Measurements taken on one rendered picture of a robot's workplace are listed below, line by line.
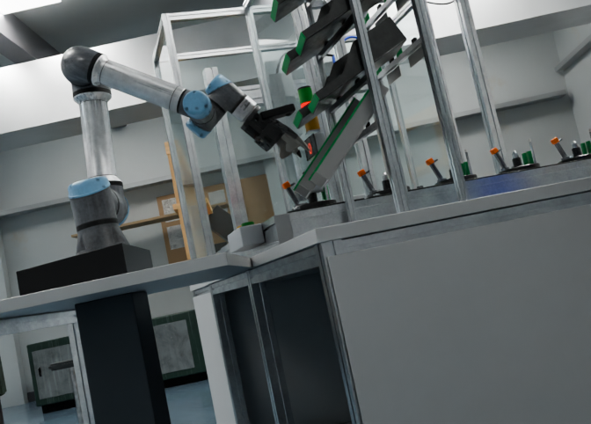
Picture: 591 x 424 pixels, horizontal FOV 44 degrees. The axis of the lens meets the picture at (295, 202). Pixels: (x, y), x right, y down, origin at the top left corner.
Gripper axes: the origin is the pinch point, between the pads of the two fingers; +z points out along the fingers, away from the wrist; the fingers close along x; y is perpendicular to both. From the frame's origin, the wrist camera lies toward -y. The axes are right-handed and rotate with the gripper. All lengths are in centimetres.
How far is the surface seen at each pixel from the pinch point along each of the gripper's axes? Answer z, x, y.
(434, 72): 10, 54, -18
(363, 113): 2, 50, 2
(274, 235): 7.4, 13.9, 30.7
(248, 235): 2.5, 1.9, 32.8
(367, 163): 31, -78, -44
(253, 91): -27, -105, -46
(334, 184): 16.7, -17.4, -4.4
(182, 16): -70, -82, -43
